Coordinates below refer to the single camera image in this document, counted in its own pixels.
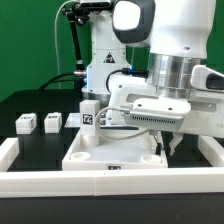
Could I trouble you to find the white U-shaped fence wall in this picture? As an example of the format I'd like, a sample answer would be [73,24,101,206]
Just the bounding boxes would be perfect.
[0,138,224,198]

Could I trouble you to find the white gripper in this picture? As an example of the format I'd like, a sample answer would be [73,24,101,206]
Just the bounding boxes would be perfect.
[107,65,224,155]

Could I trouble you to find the white cable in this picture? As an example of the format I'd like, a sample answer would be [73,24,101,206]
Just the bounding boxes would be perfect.
[54,0,76,89]

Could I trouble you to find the white square tabletop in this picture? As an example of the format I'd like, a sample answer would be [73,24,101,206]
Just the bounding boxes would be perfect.
[62,132,168,171]

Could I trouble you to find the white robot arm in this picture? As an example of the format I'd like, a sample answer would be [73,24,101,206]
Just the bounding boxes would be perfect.
[106,0,224,144]

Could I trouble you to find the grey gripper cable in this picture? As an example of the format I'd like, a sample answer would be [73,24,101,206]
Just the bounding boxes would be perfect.
[94,105,151,141]

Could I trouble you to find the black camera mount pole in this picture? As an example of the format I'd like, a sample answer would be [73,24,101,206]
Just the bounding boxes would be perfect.
[62,7,86,77]

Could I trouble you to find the black cables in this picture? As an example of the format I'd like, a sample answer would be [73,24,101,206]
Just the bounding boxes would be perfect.
[39,72,88,91]

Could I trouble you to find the white sheet with fiducial tags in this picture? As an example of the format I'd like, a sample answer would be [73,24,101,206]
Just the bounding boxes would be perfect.
[64,112,108,128]

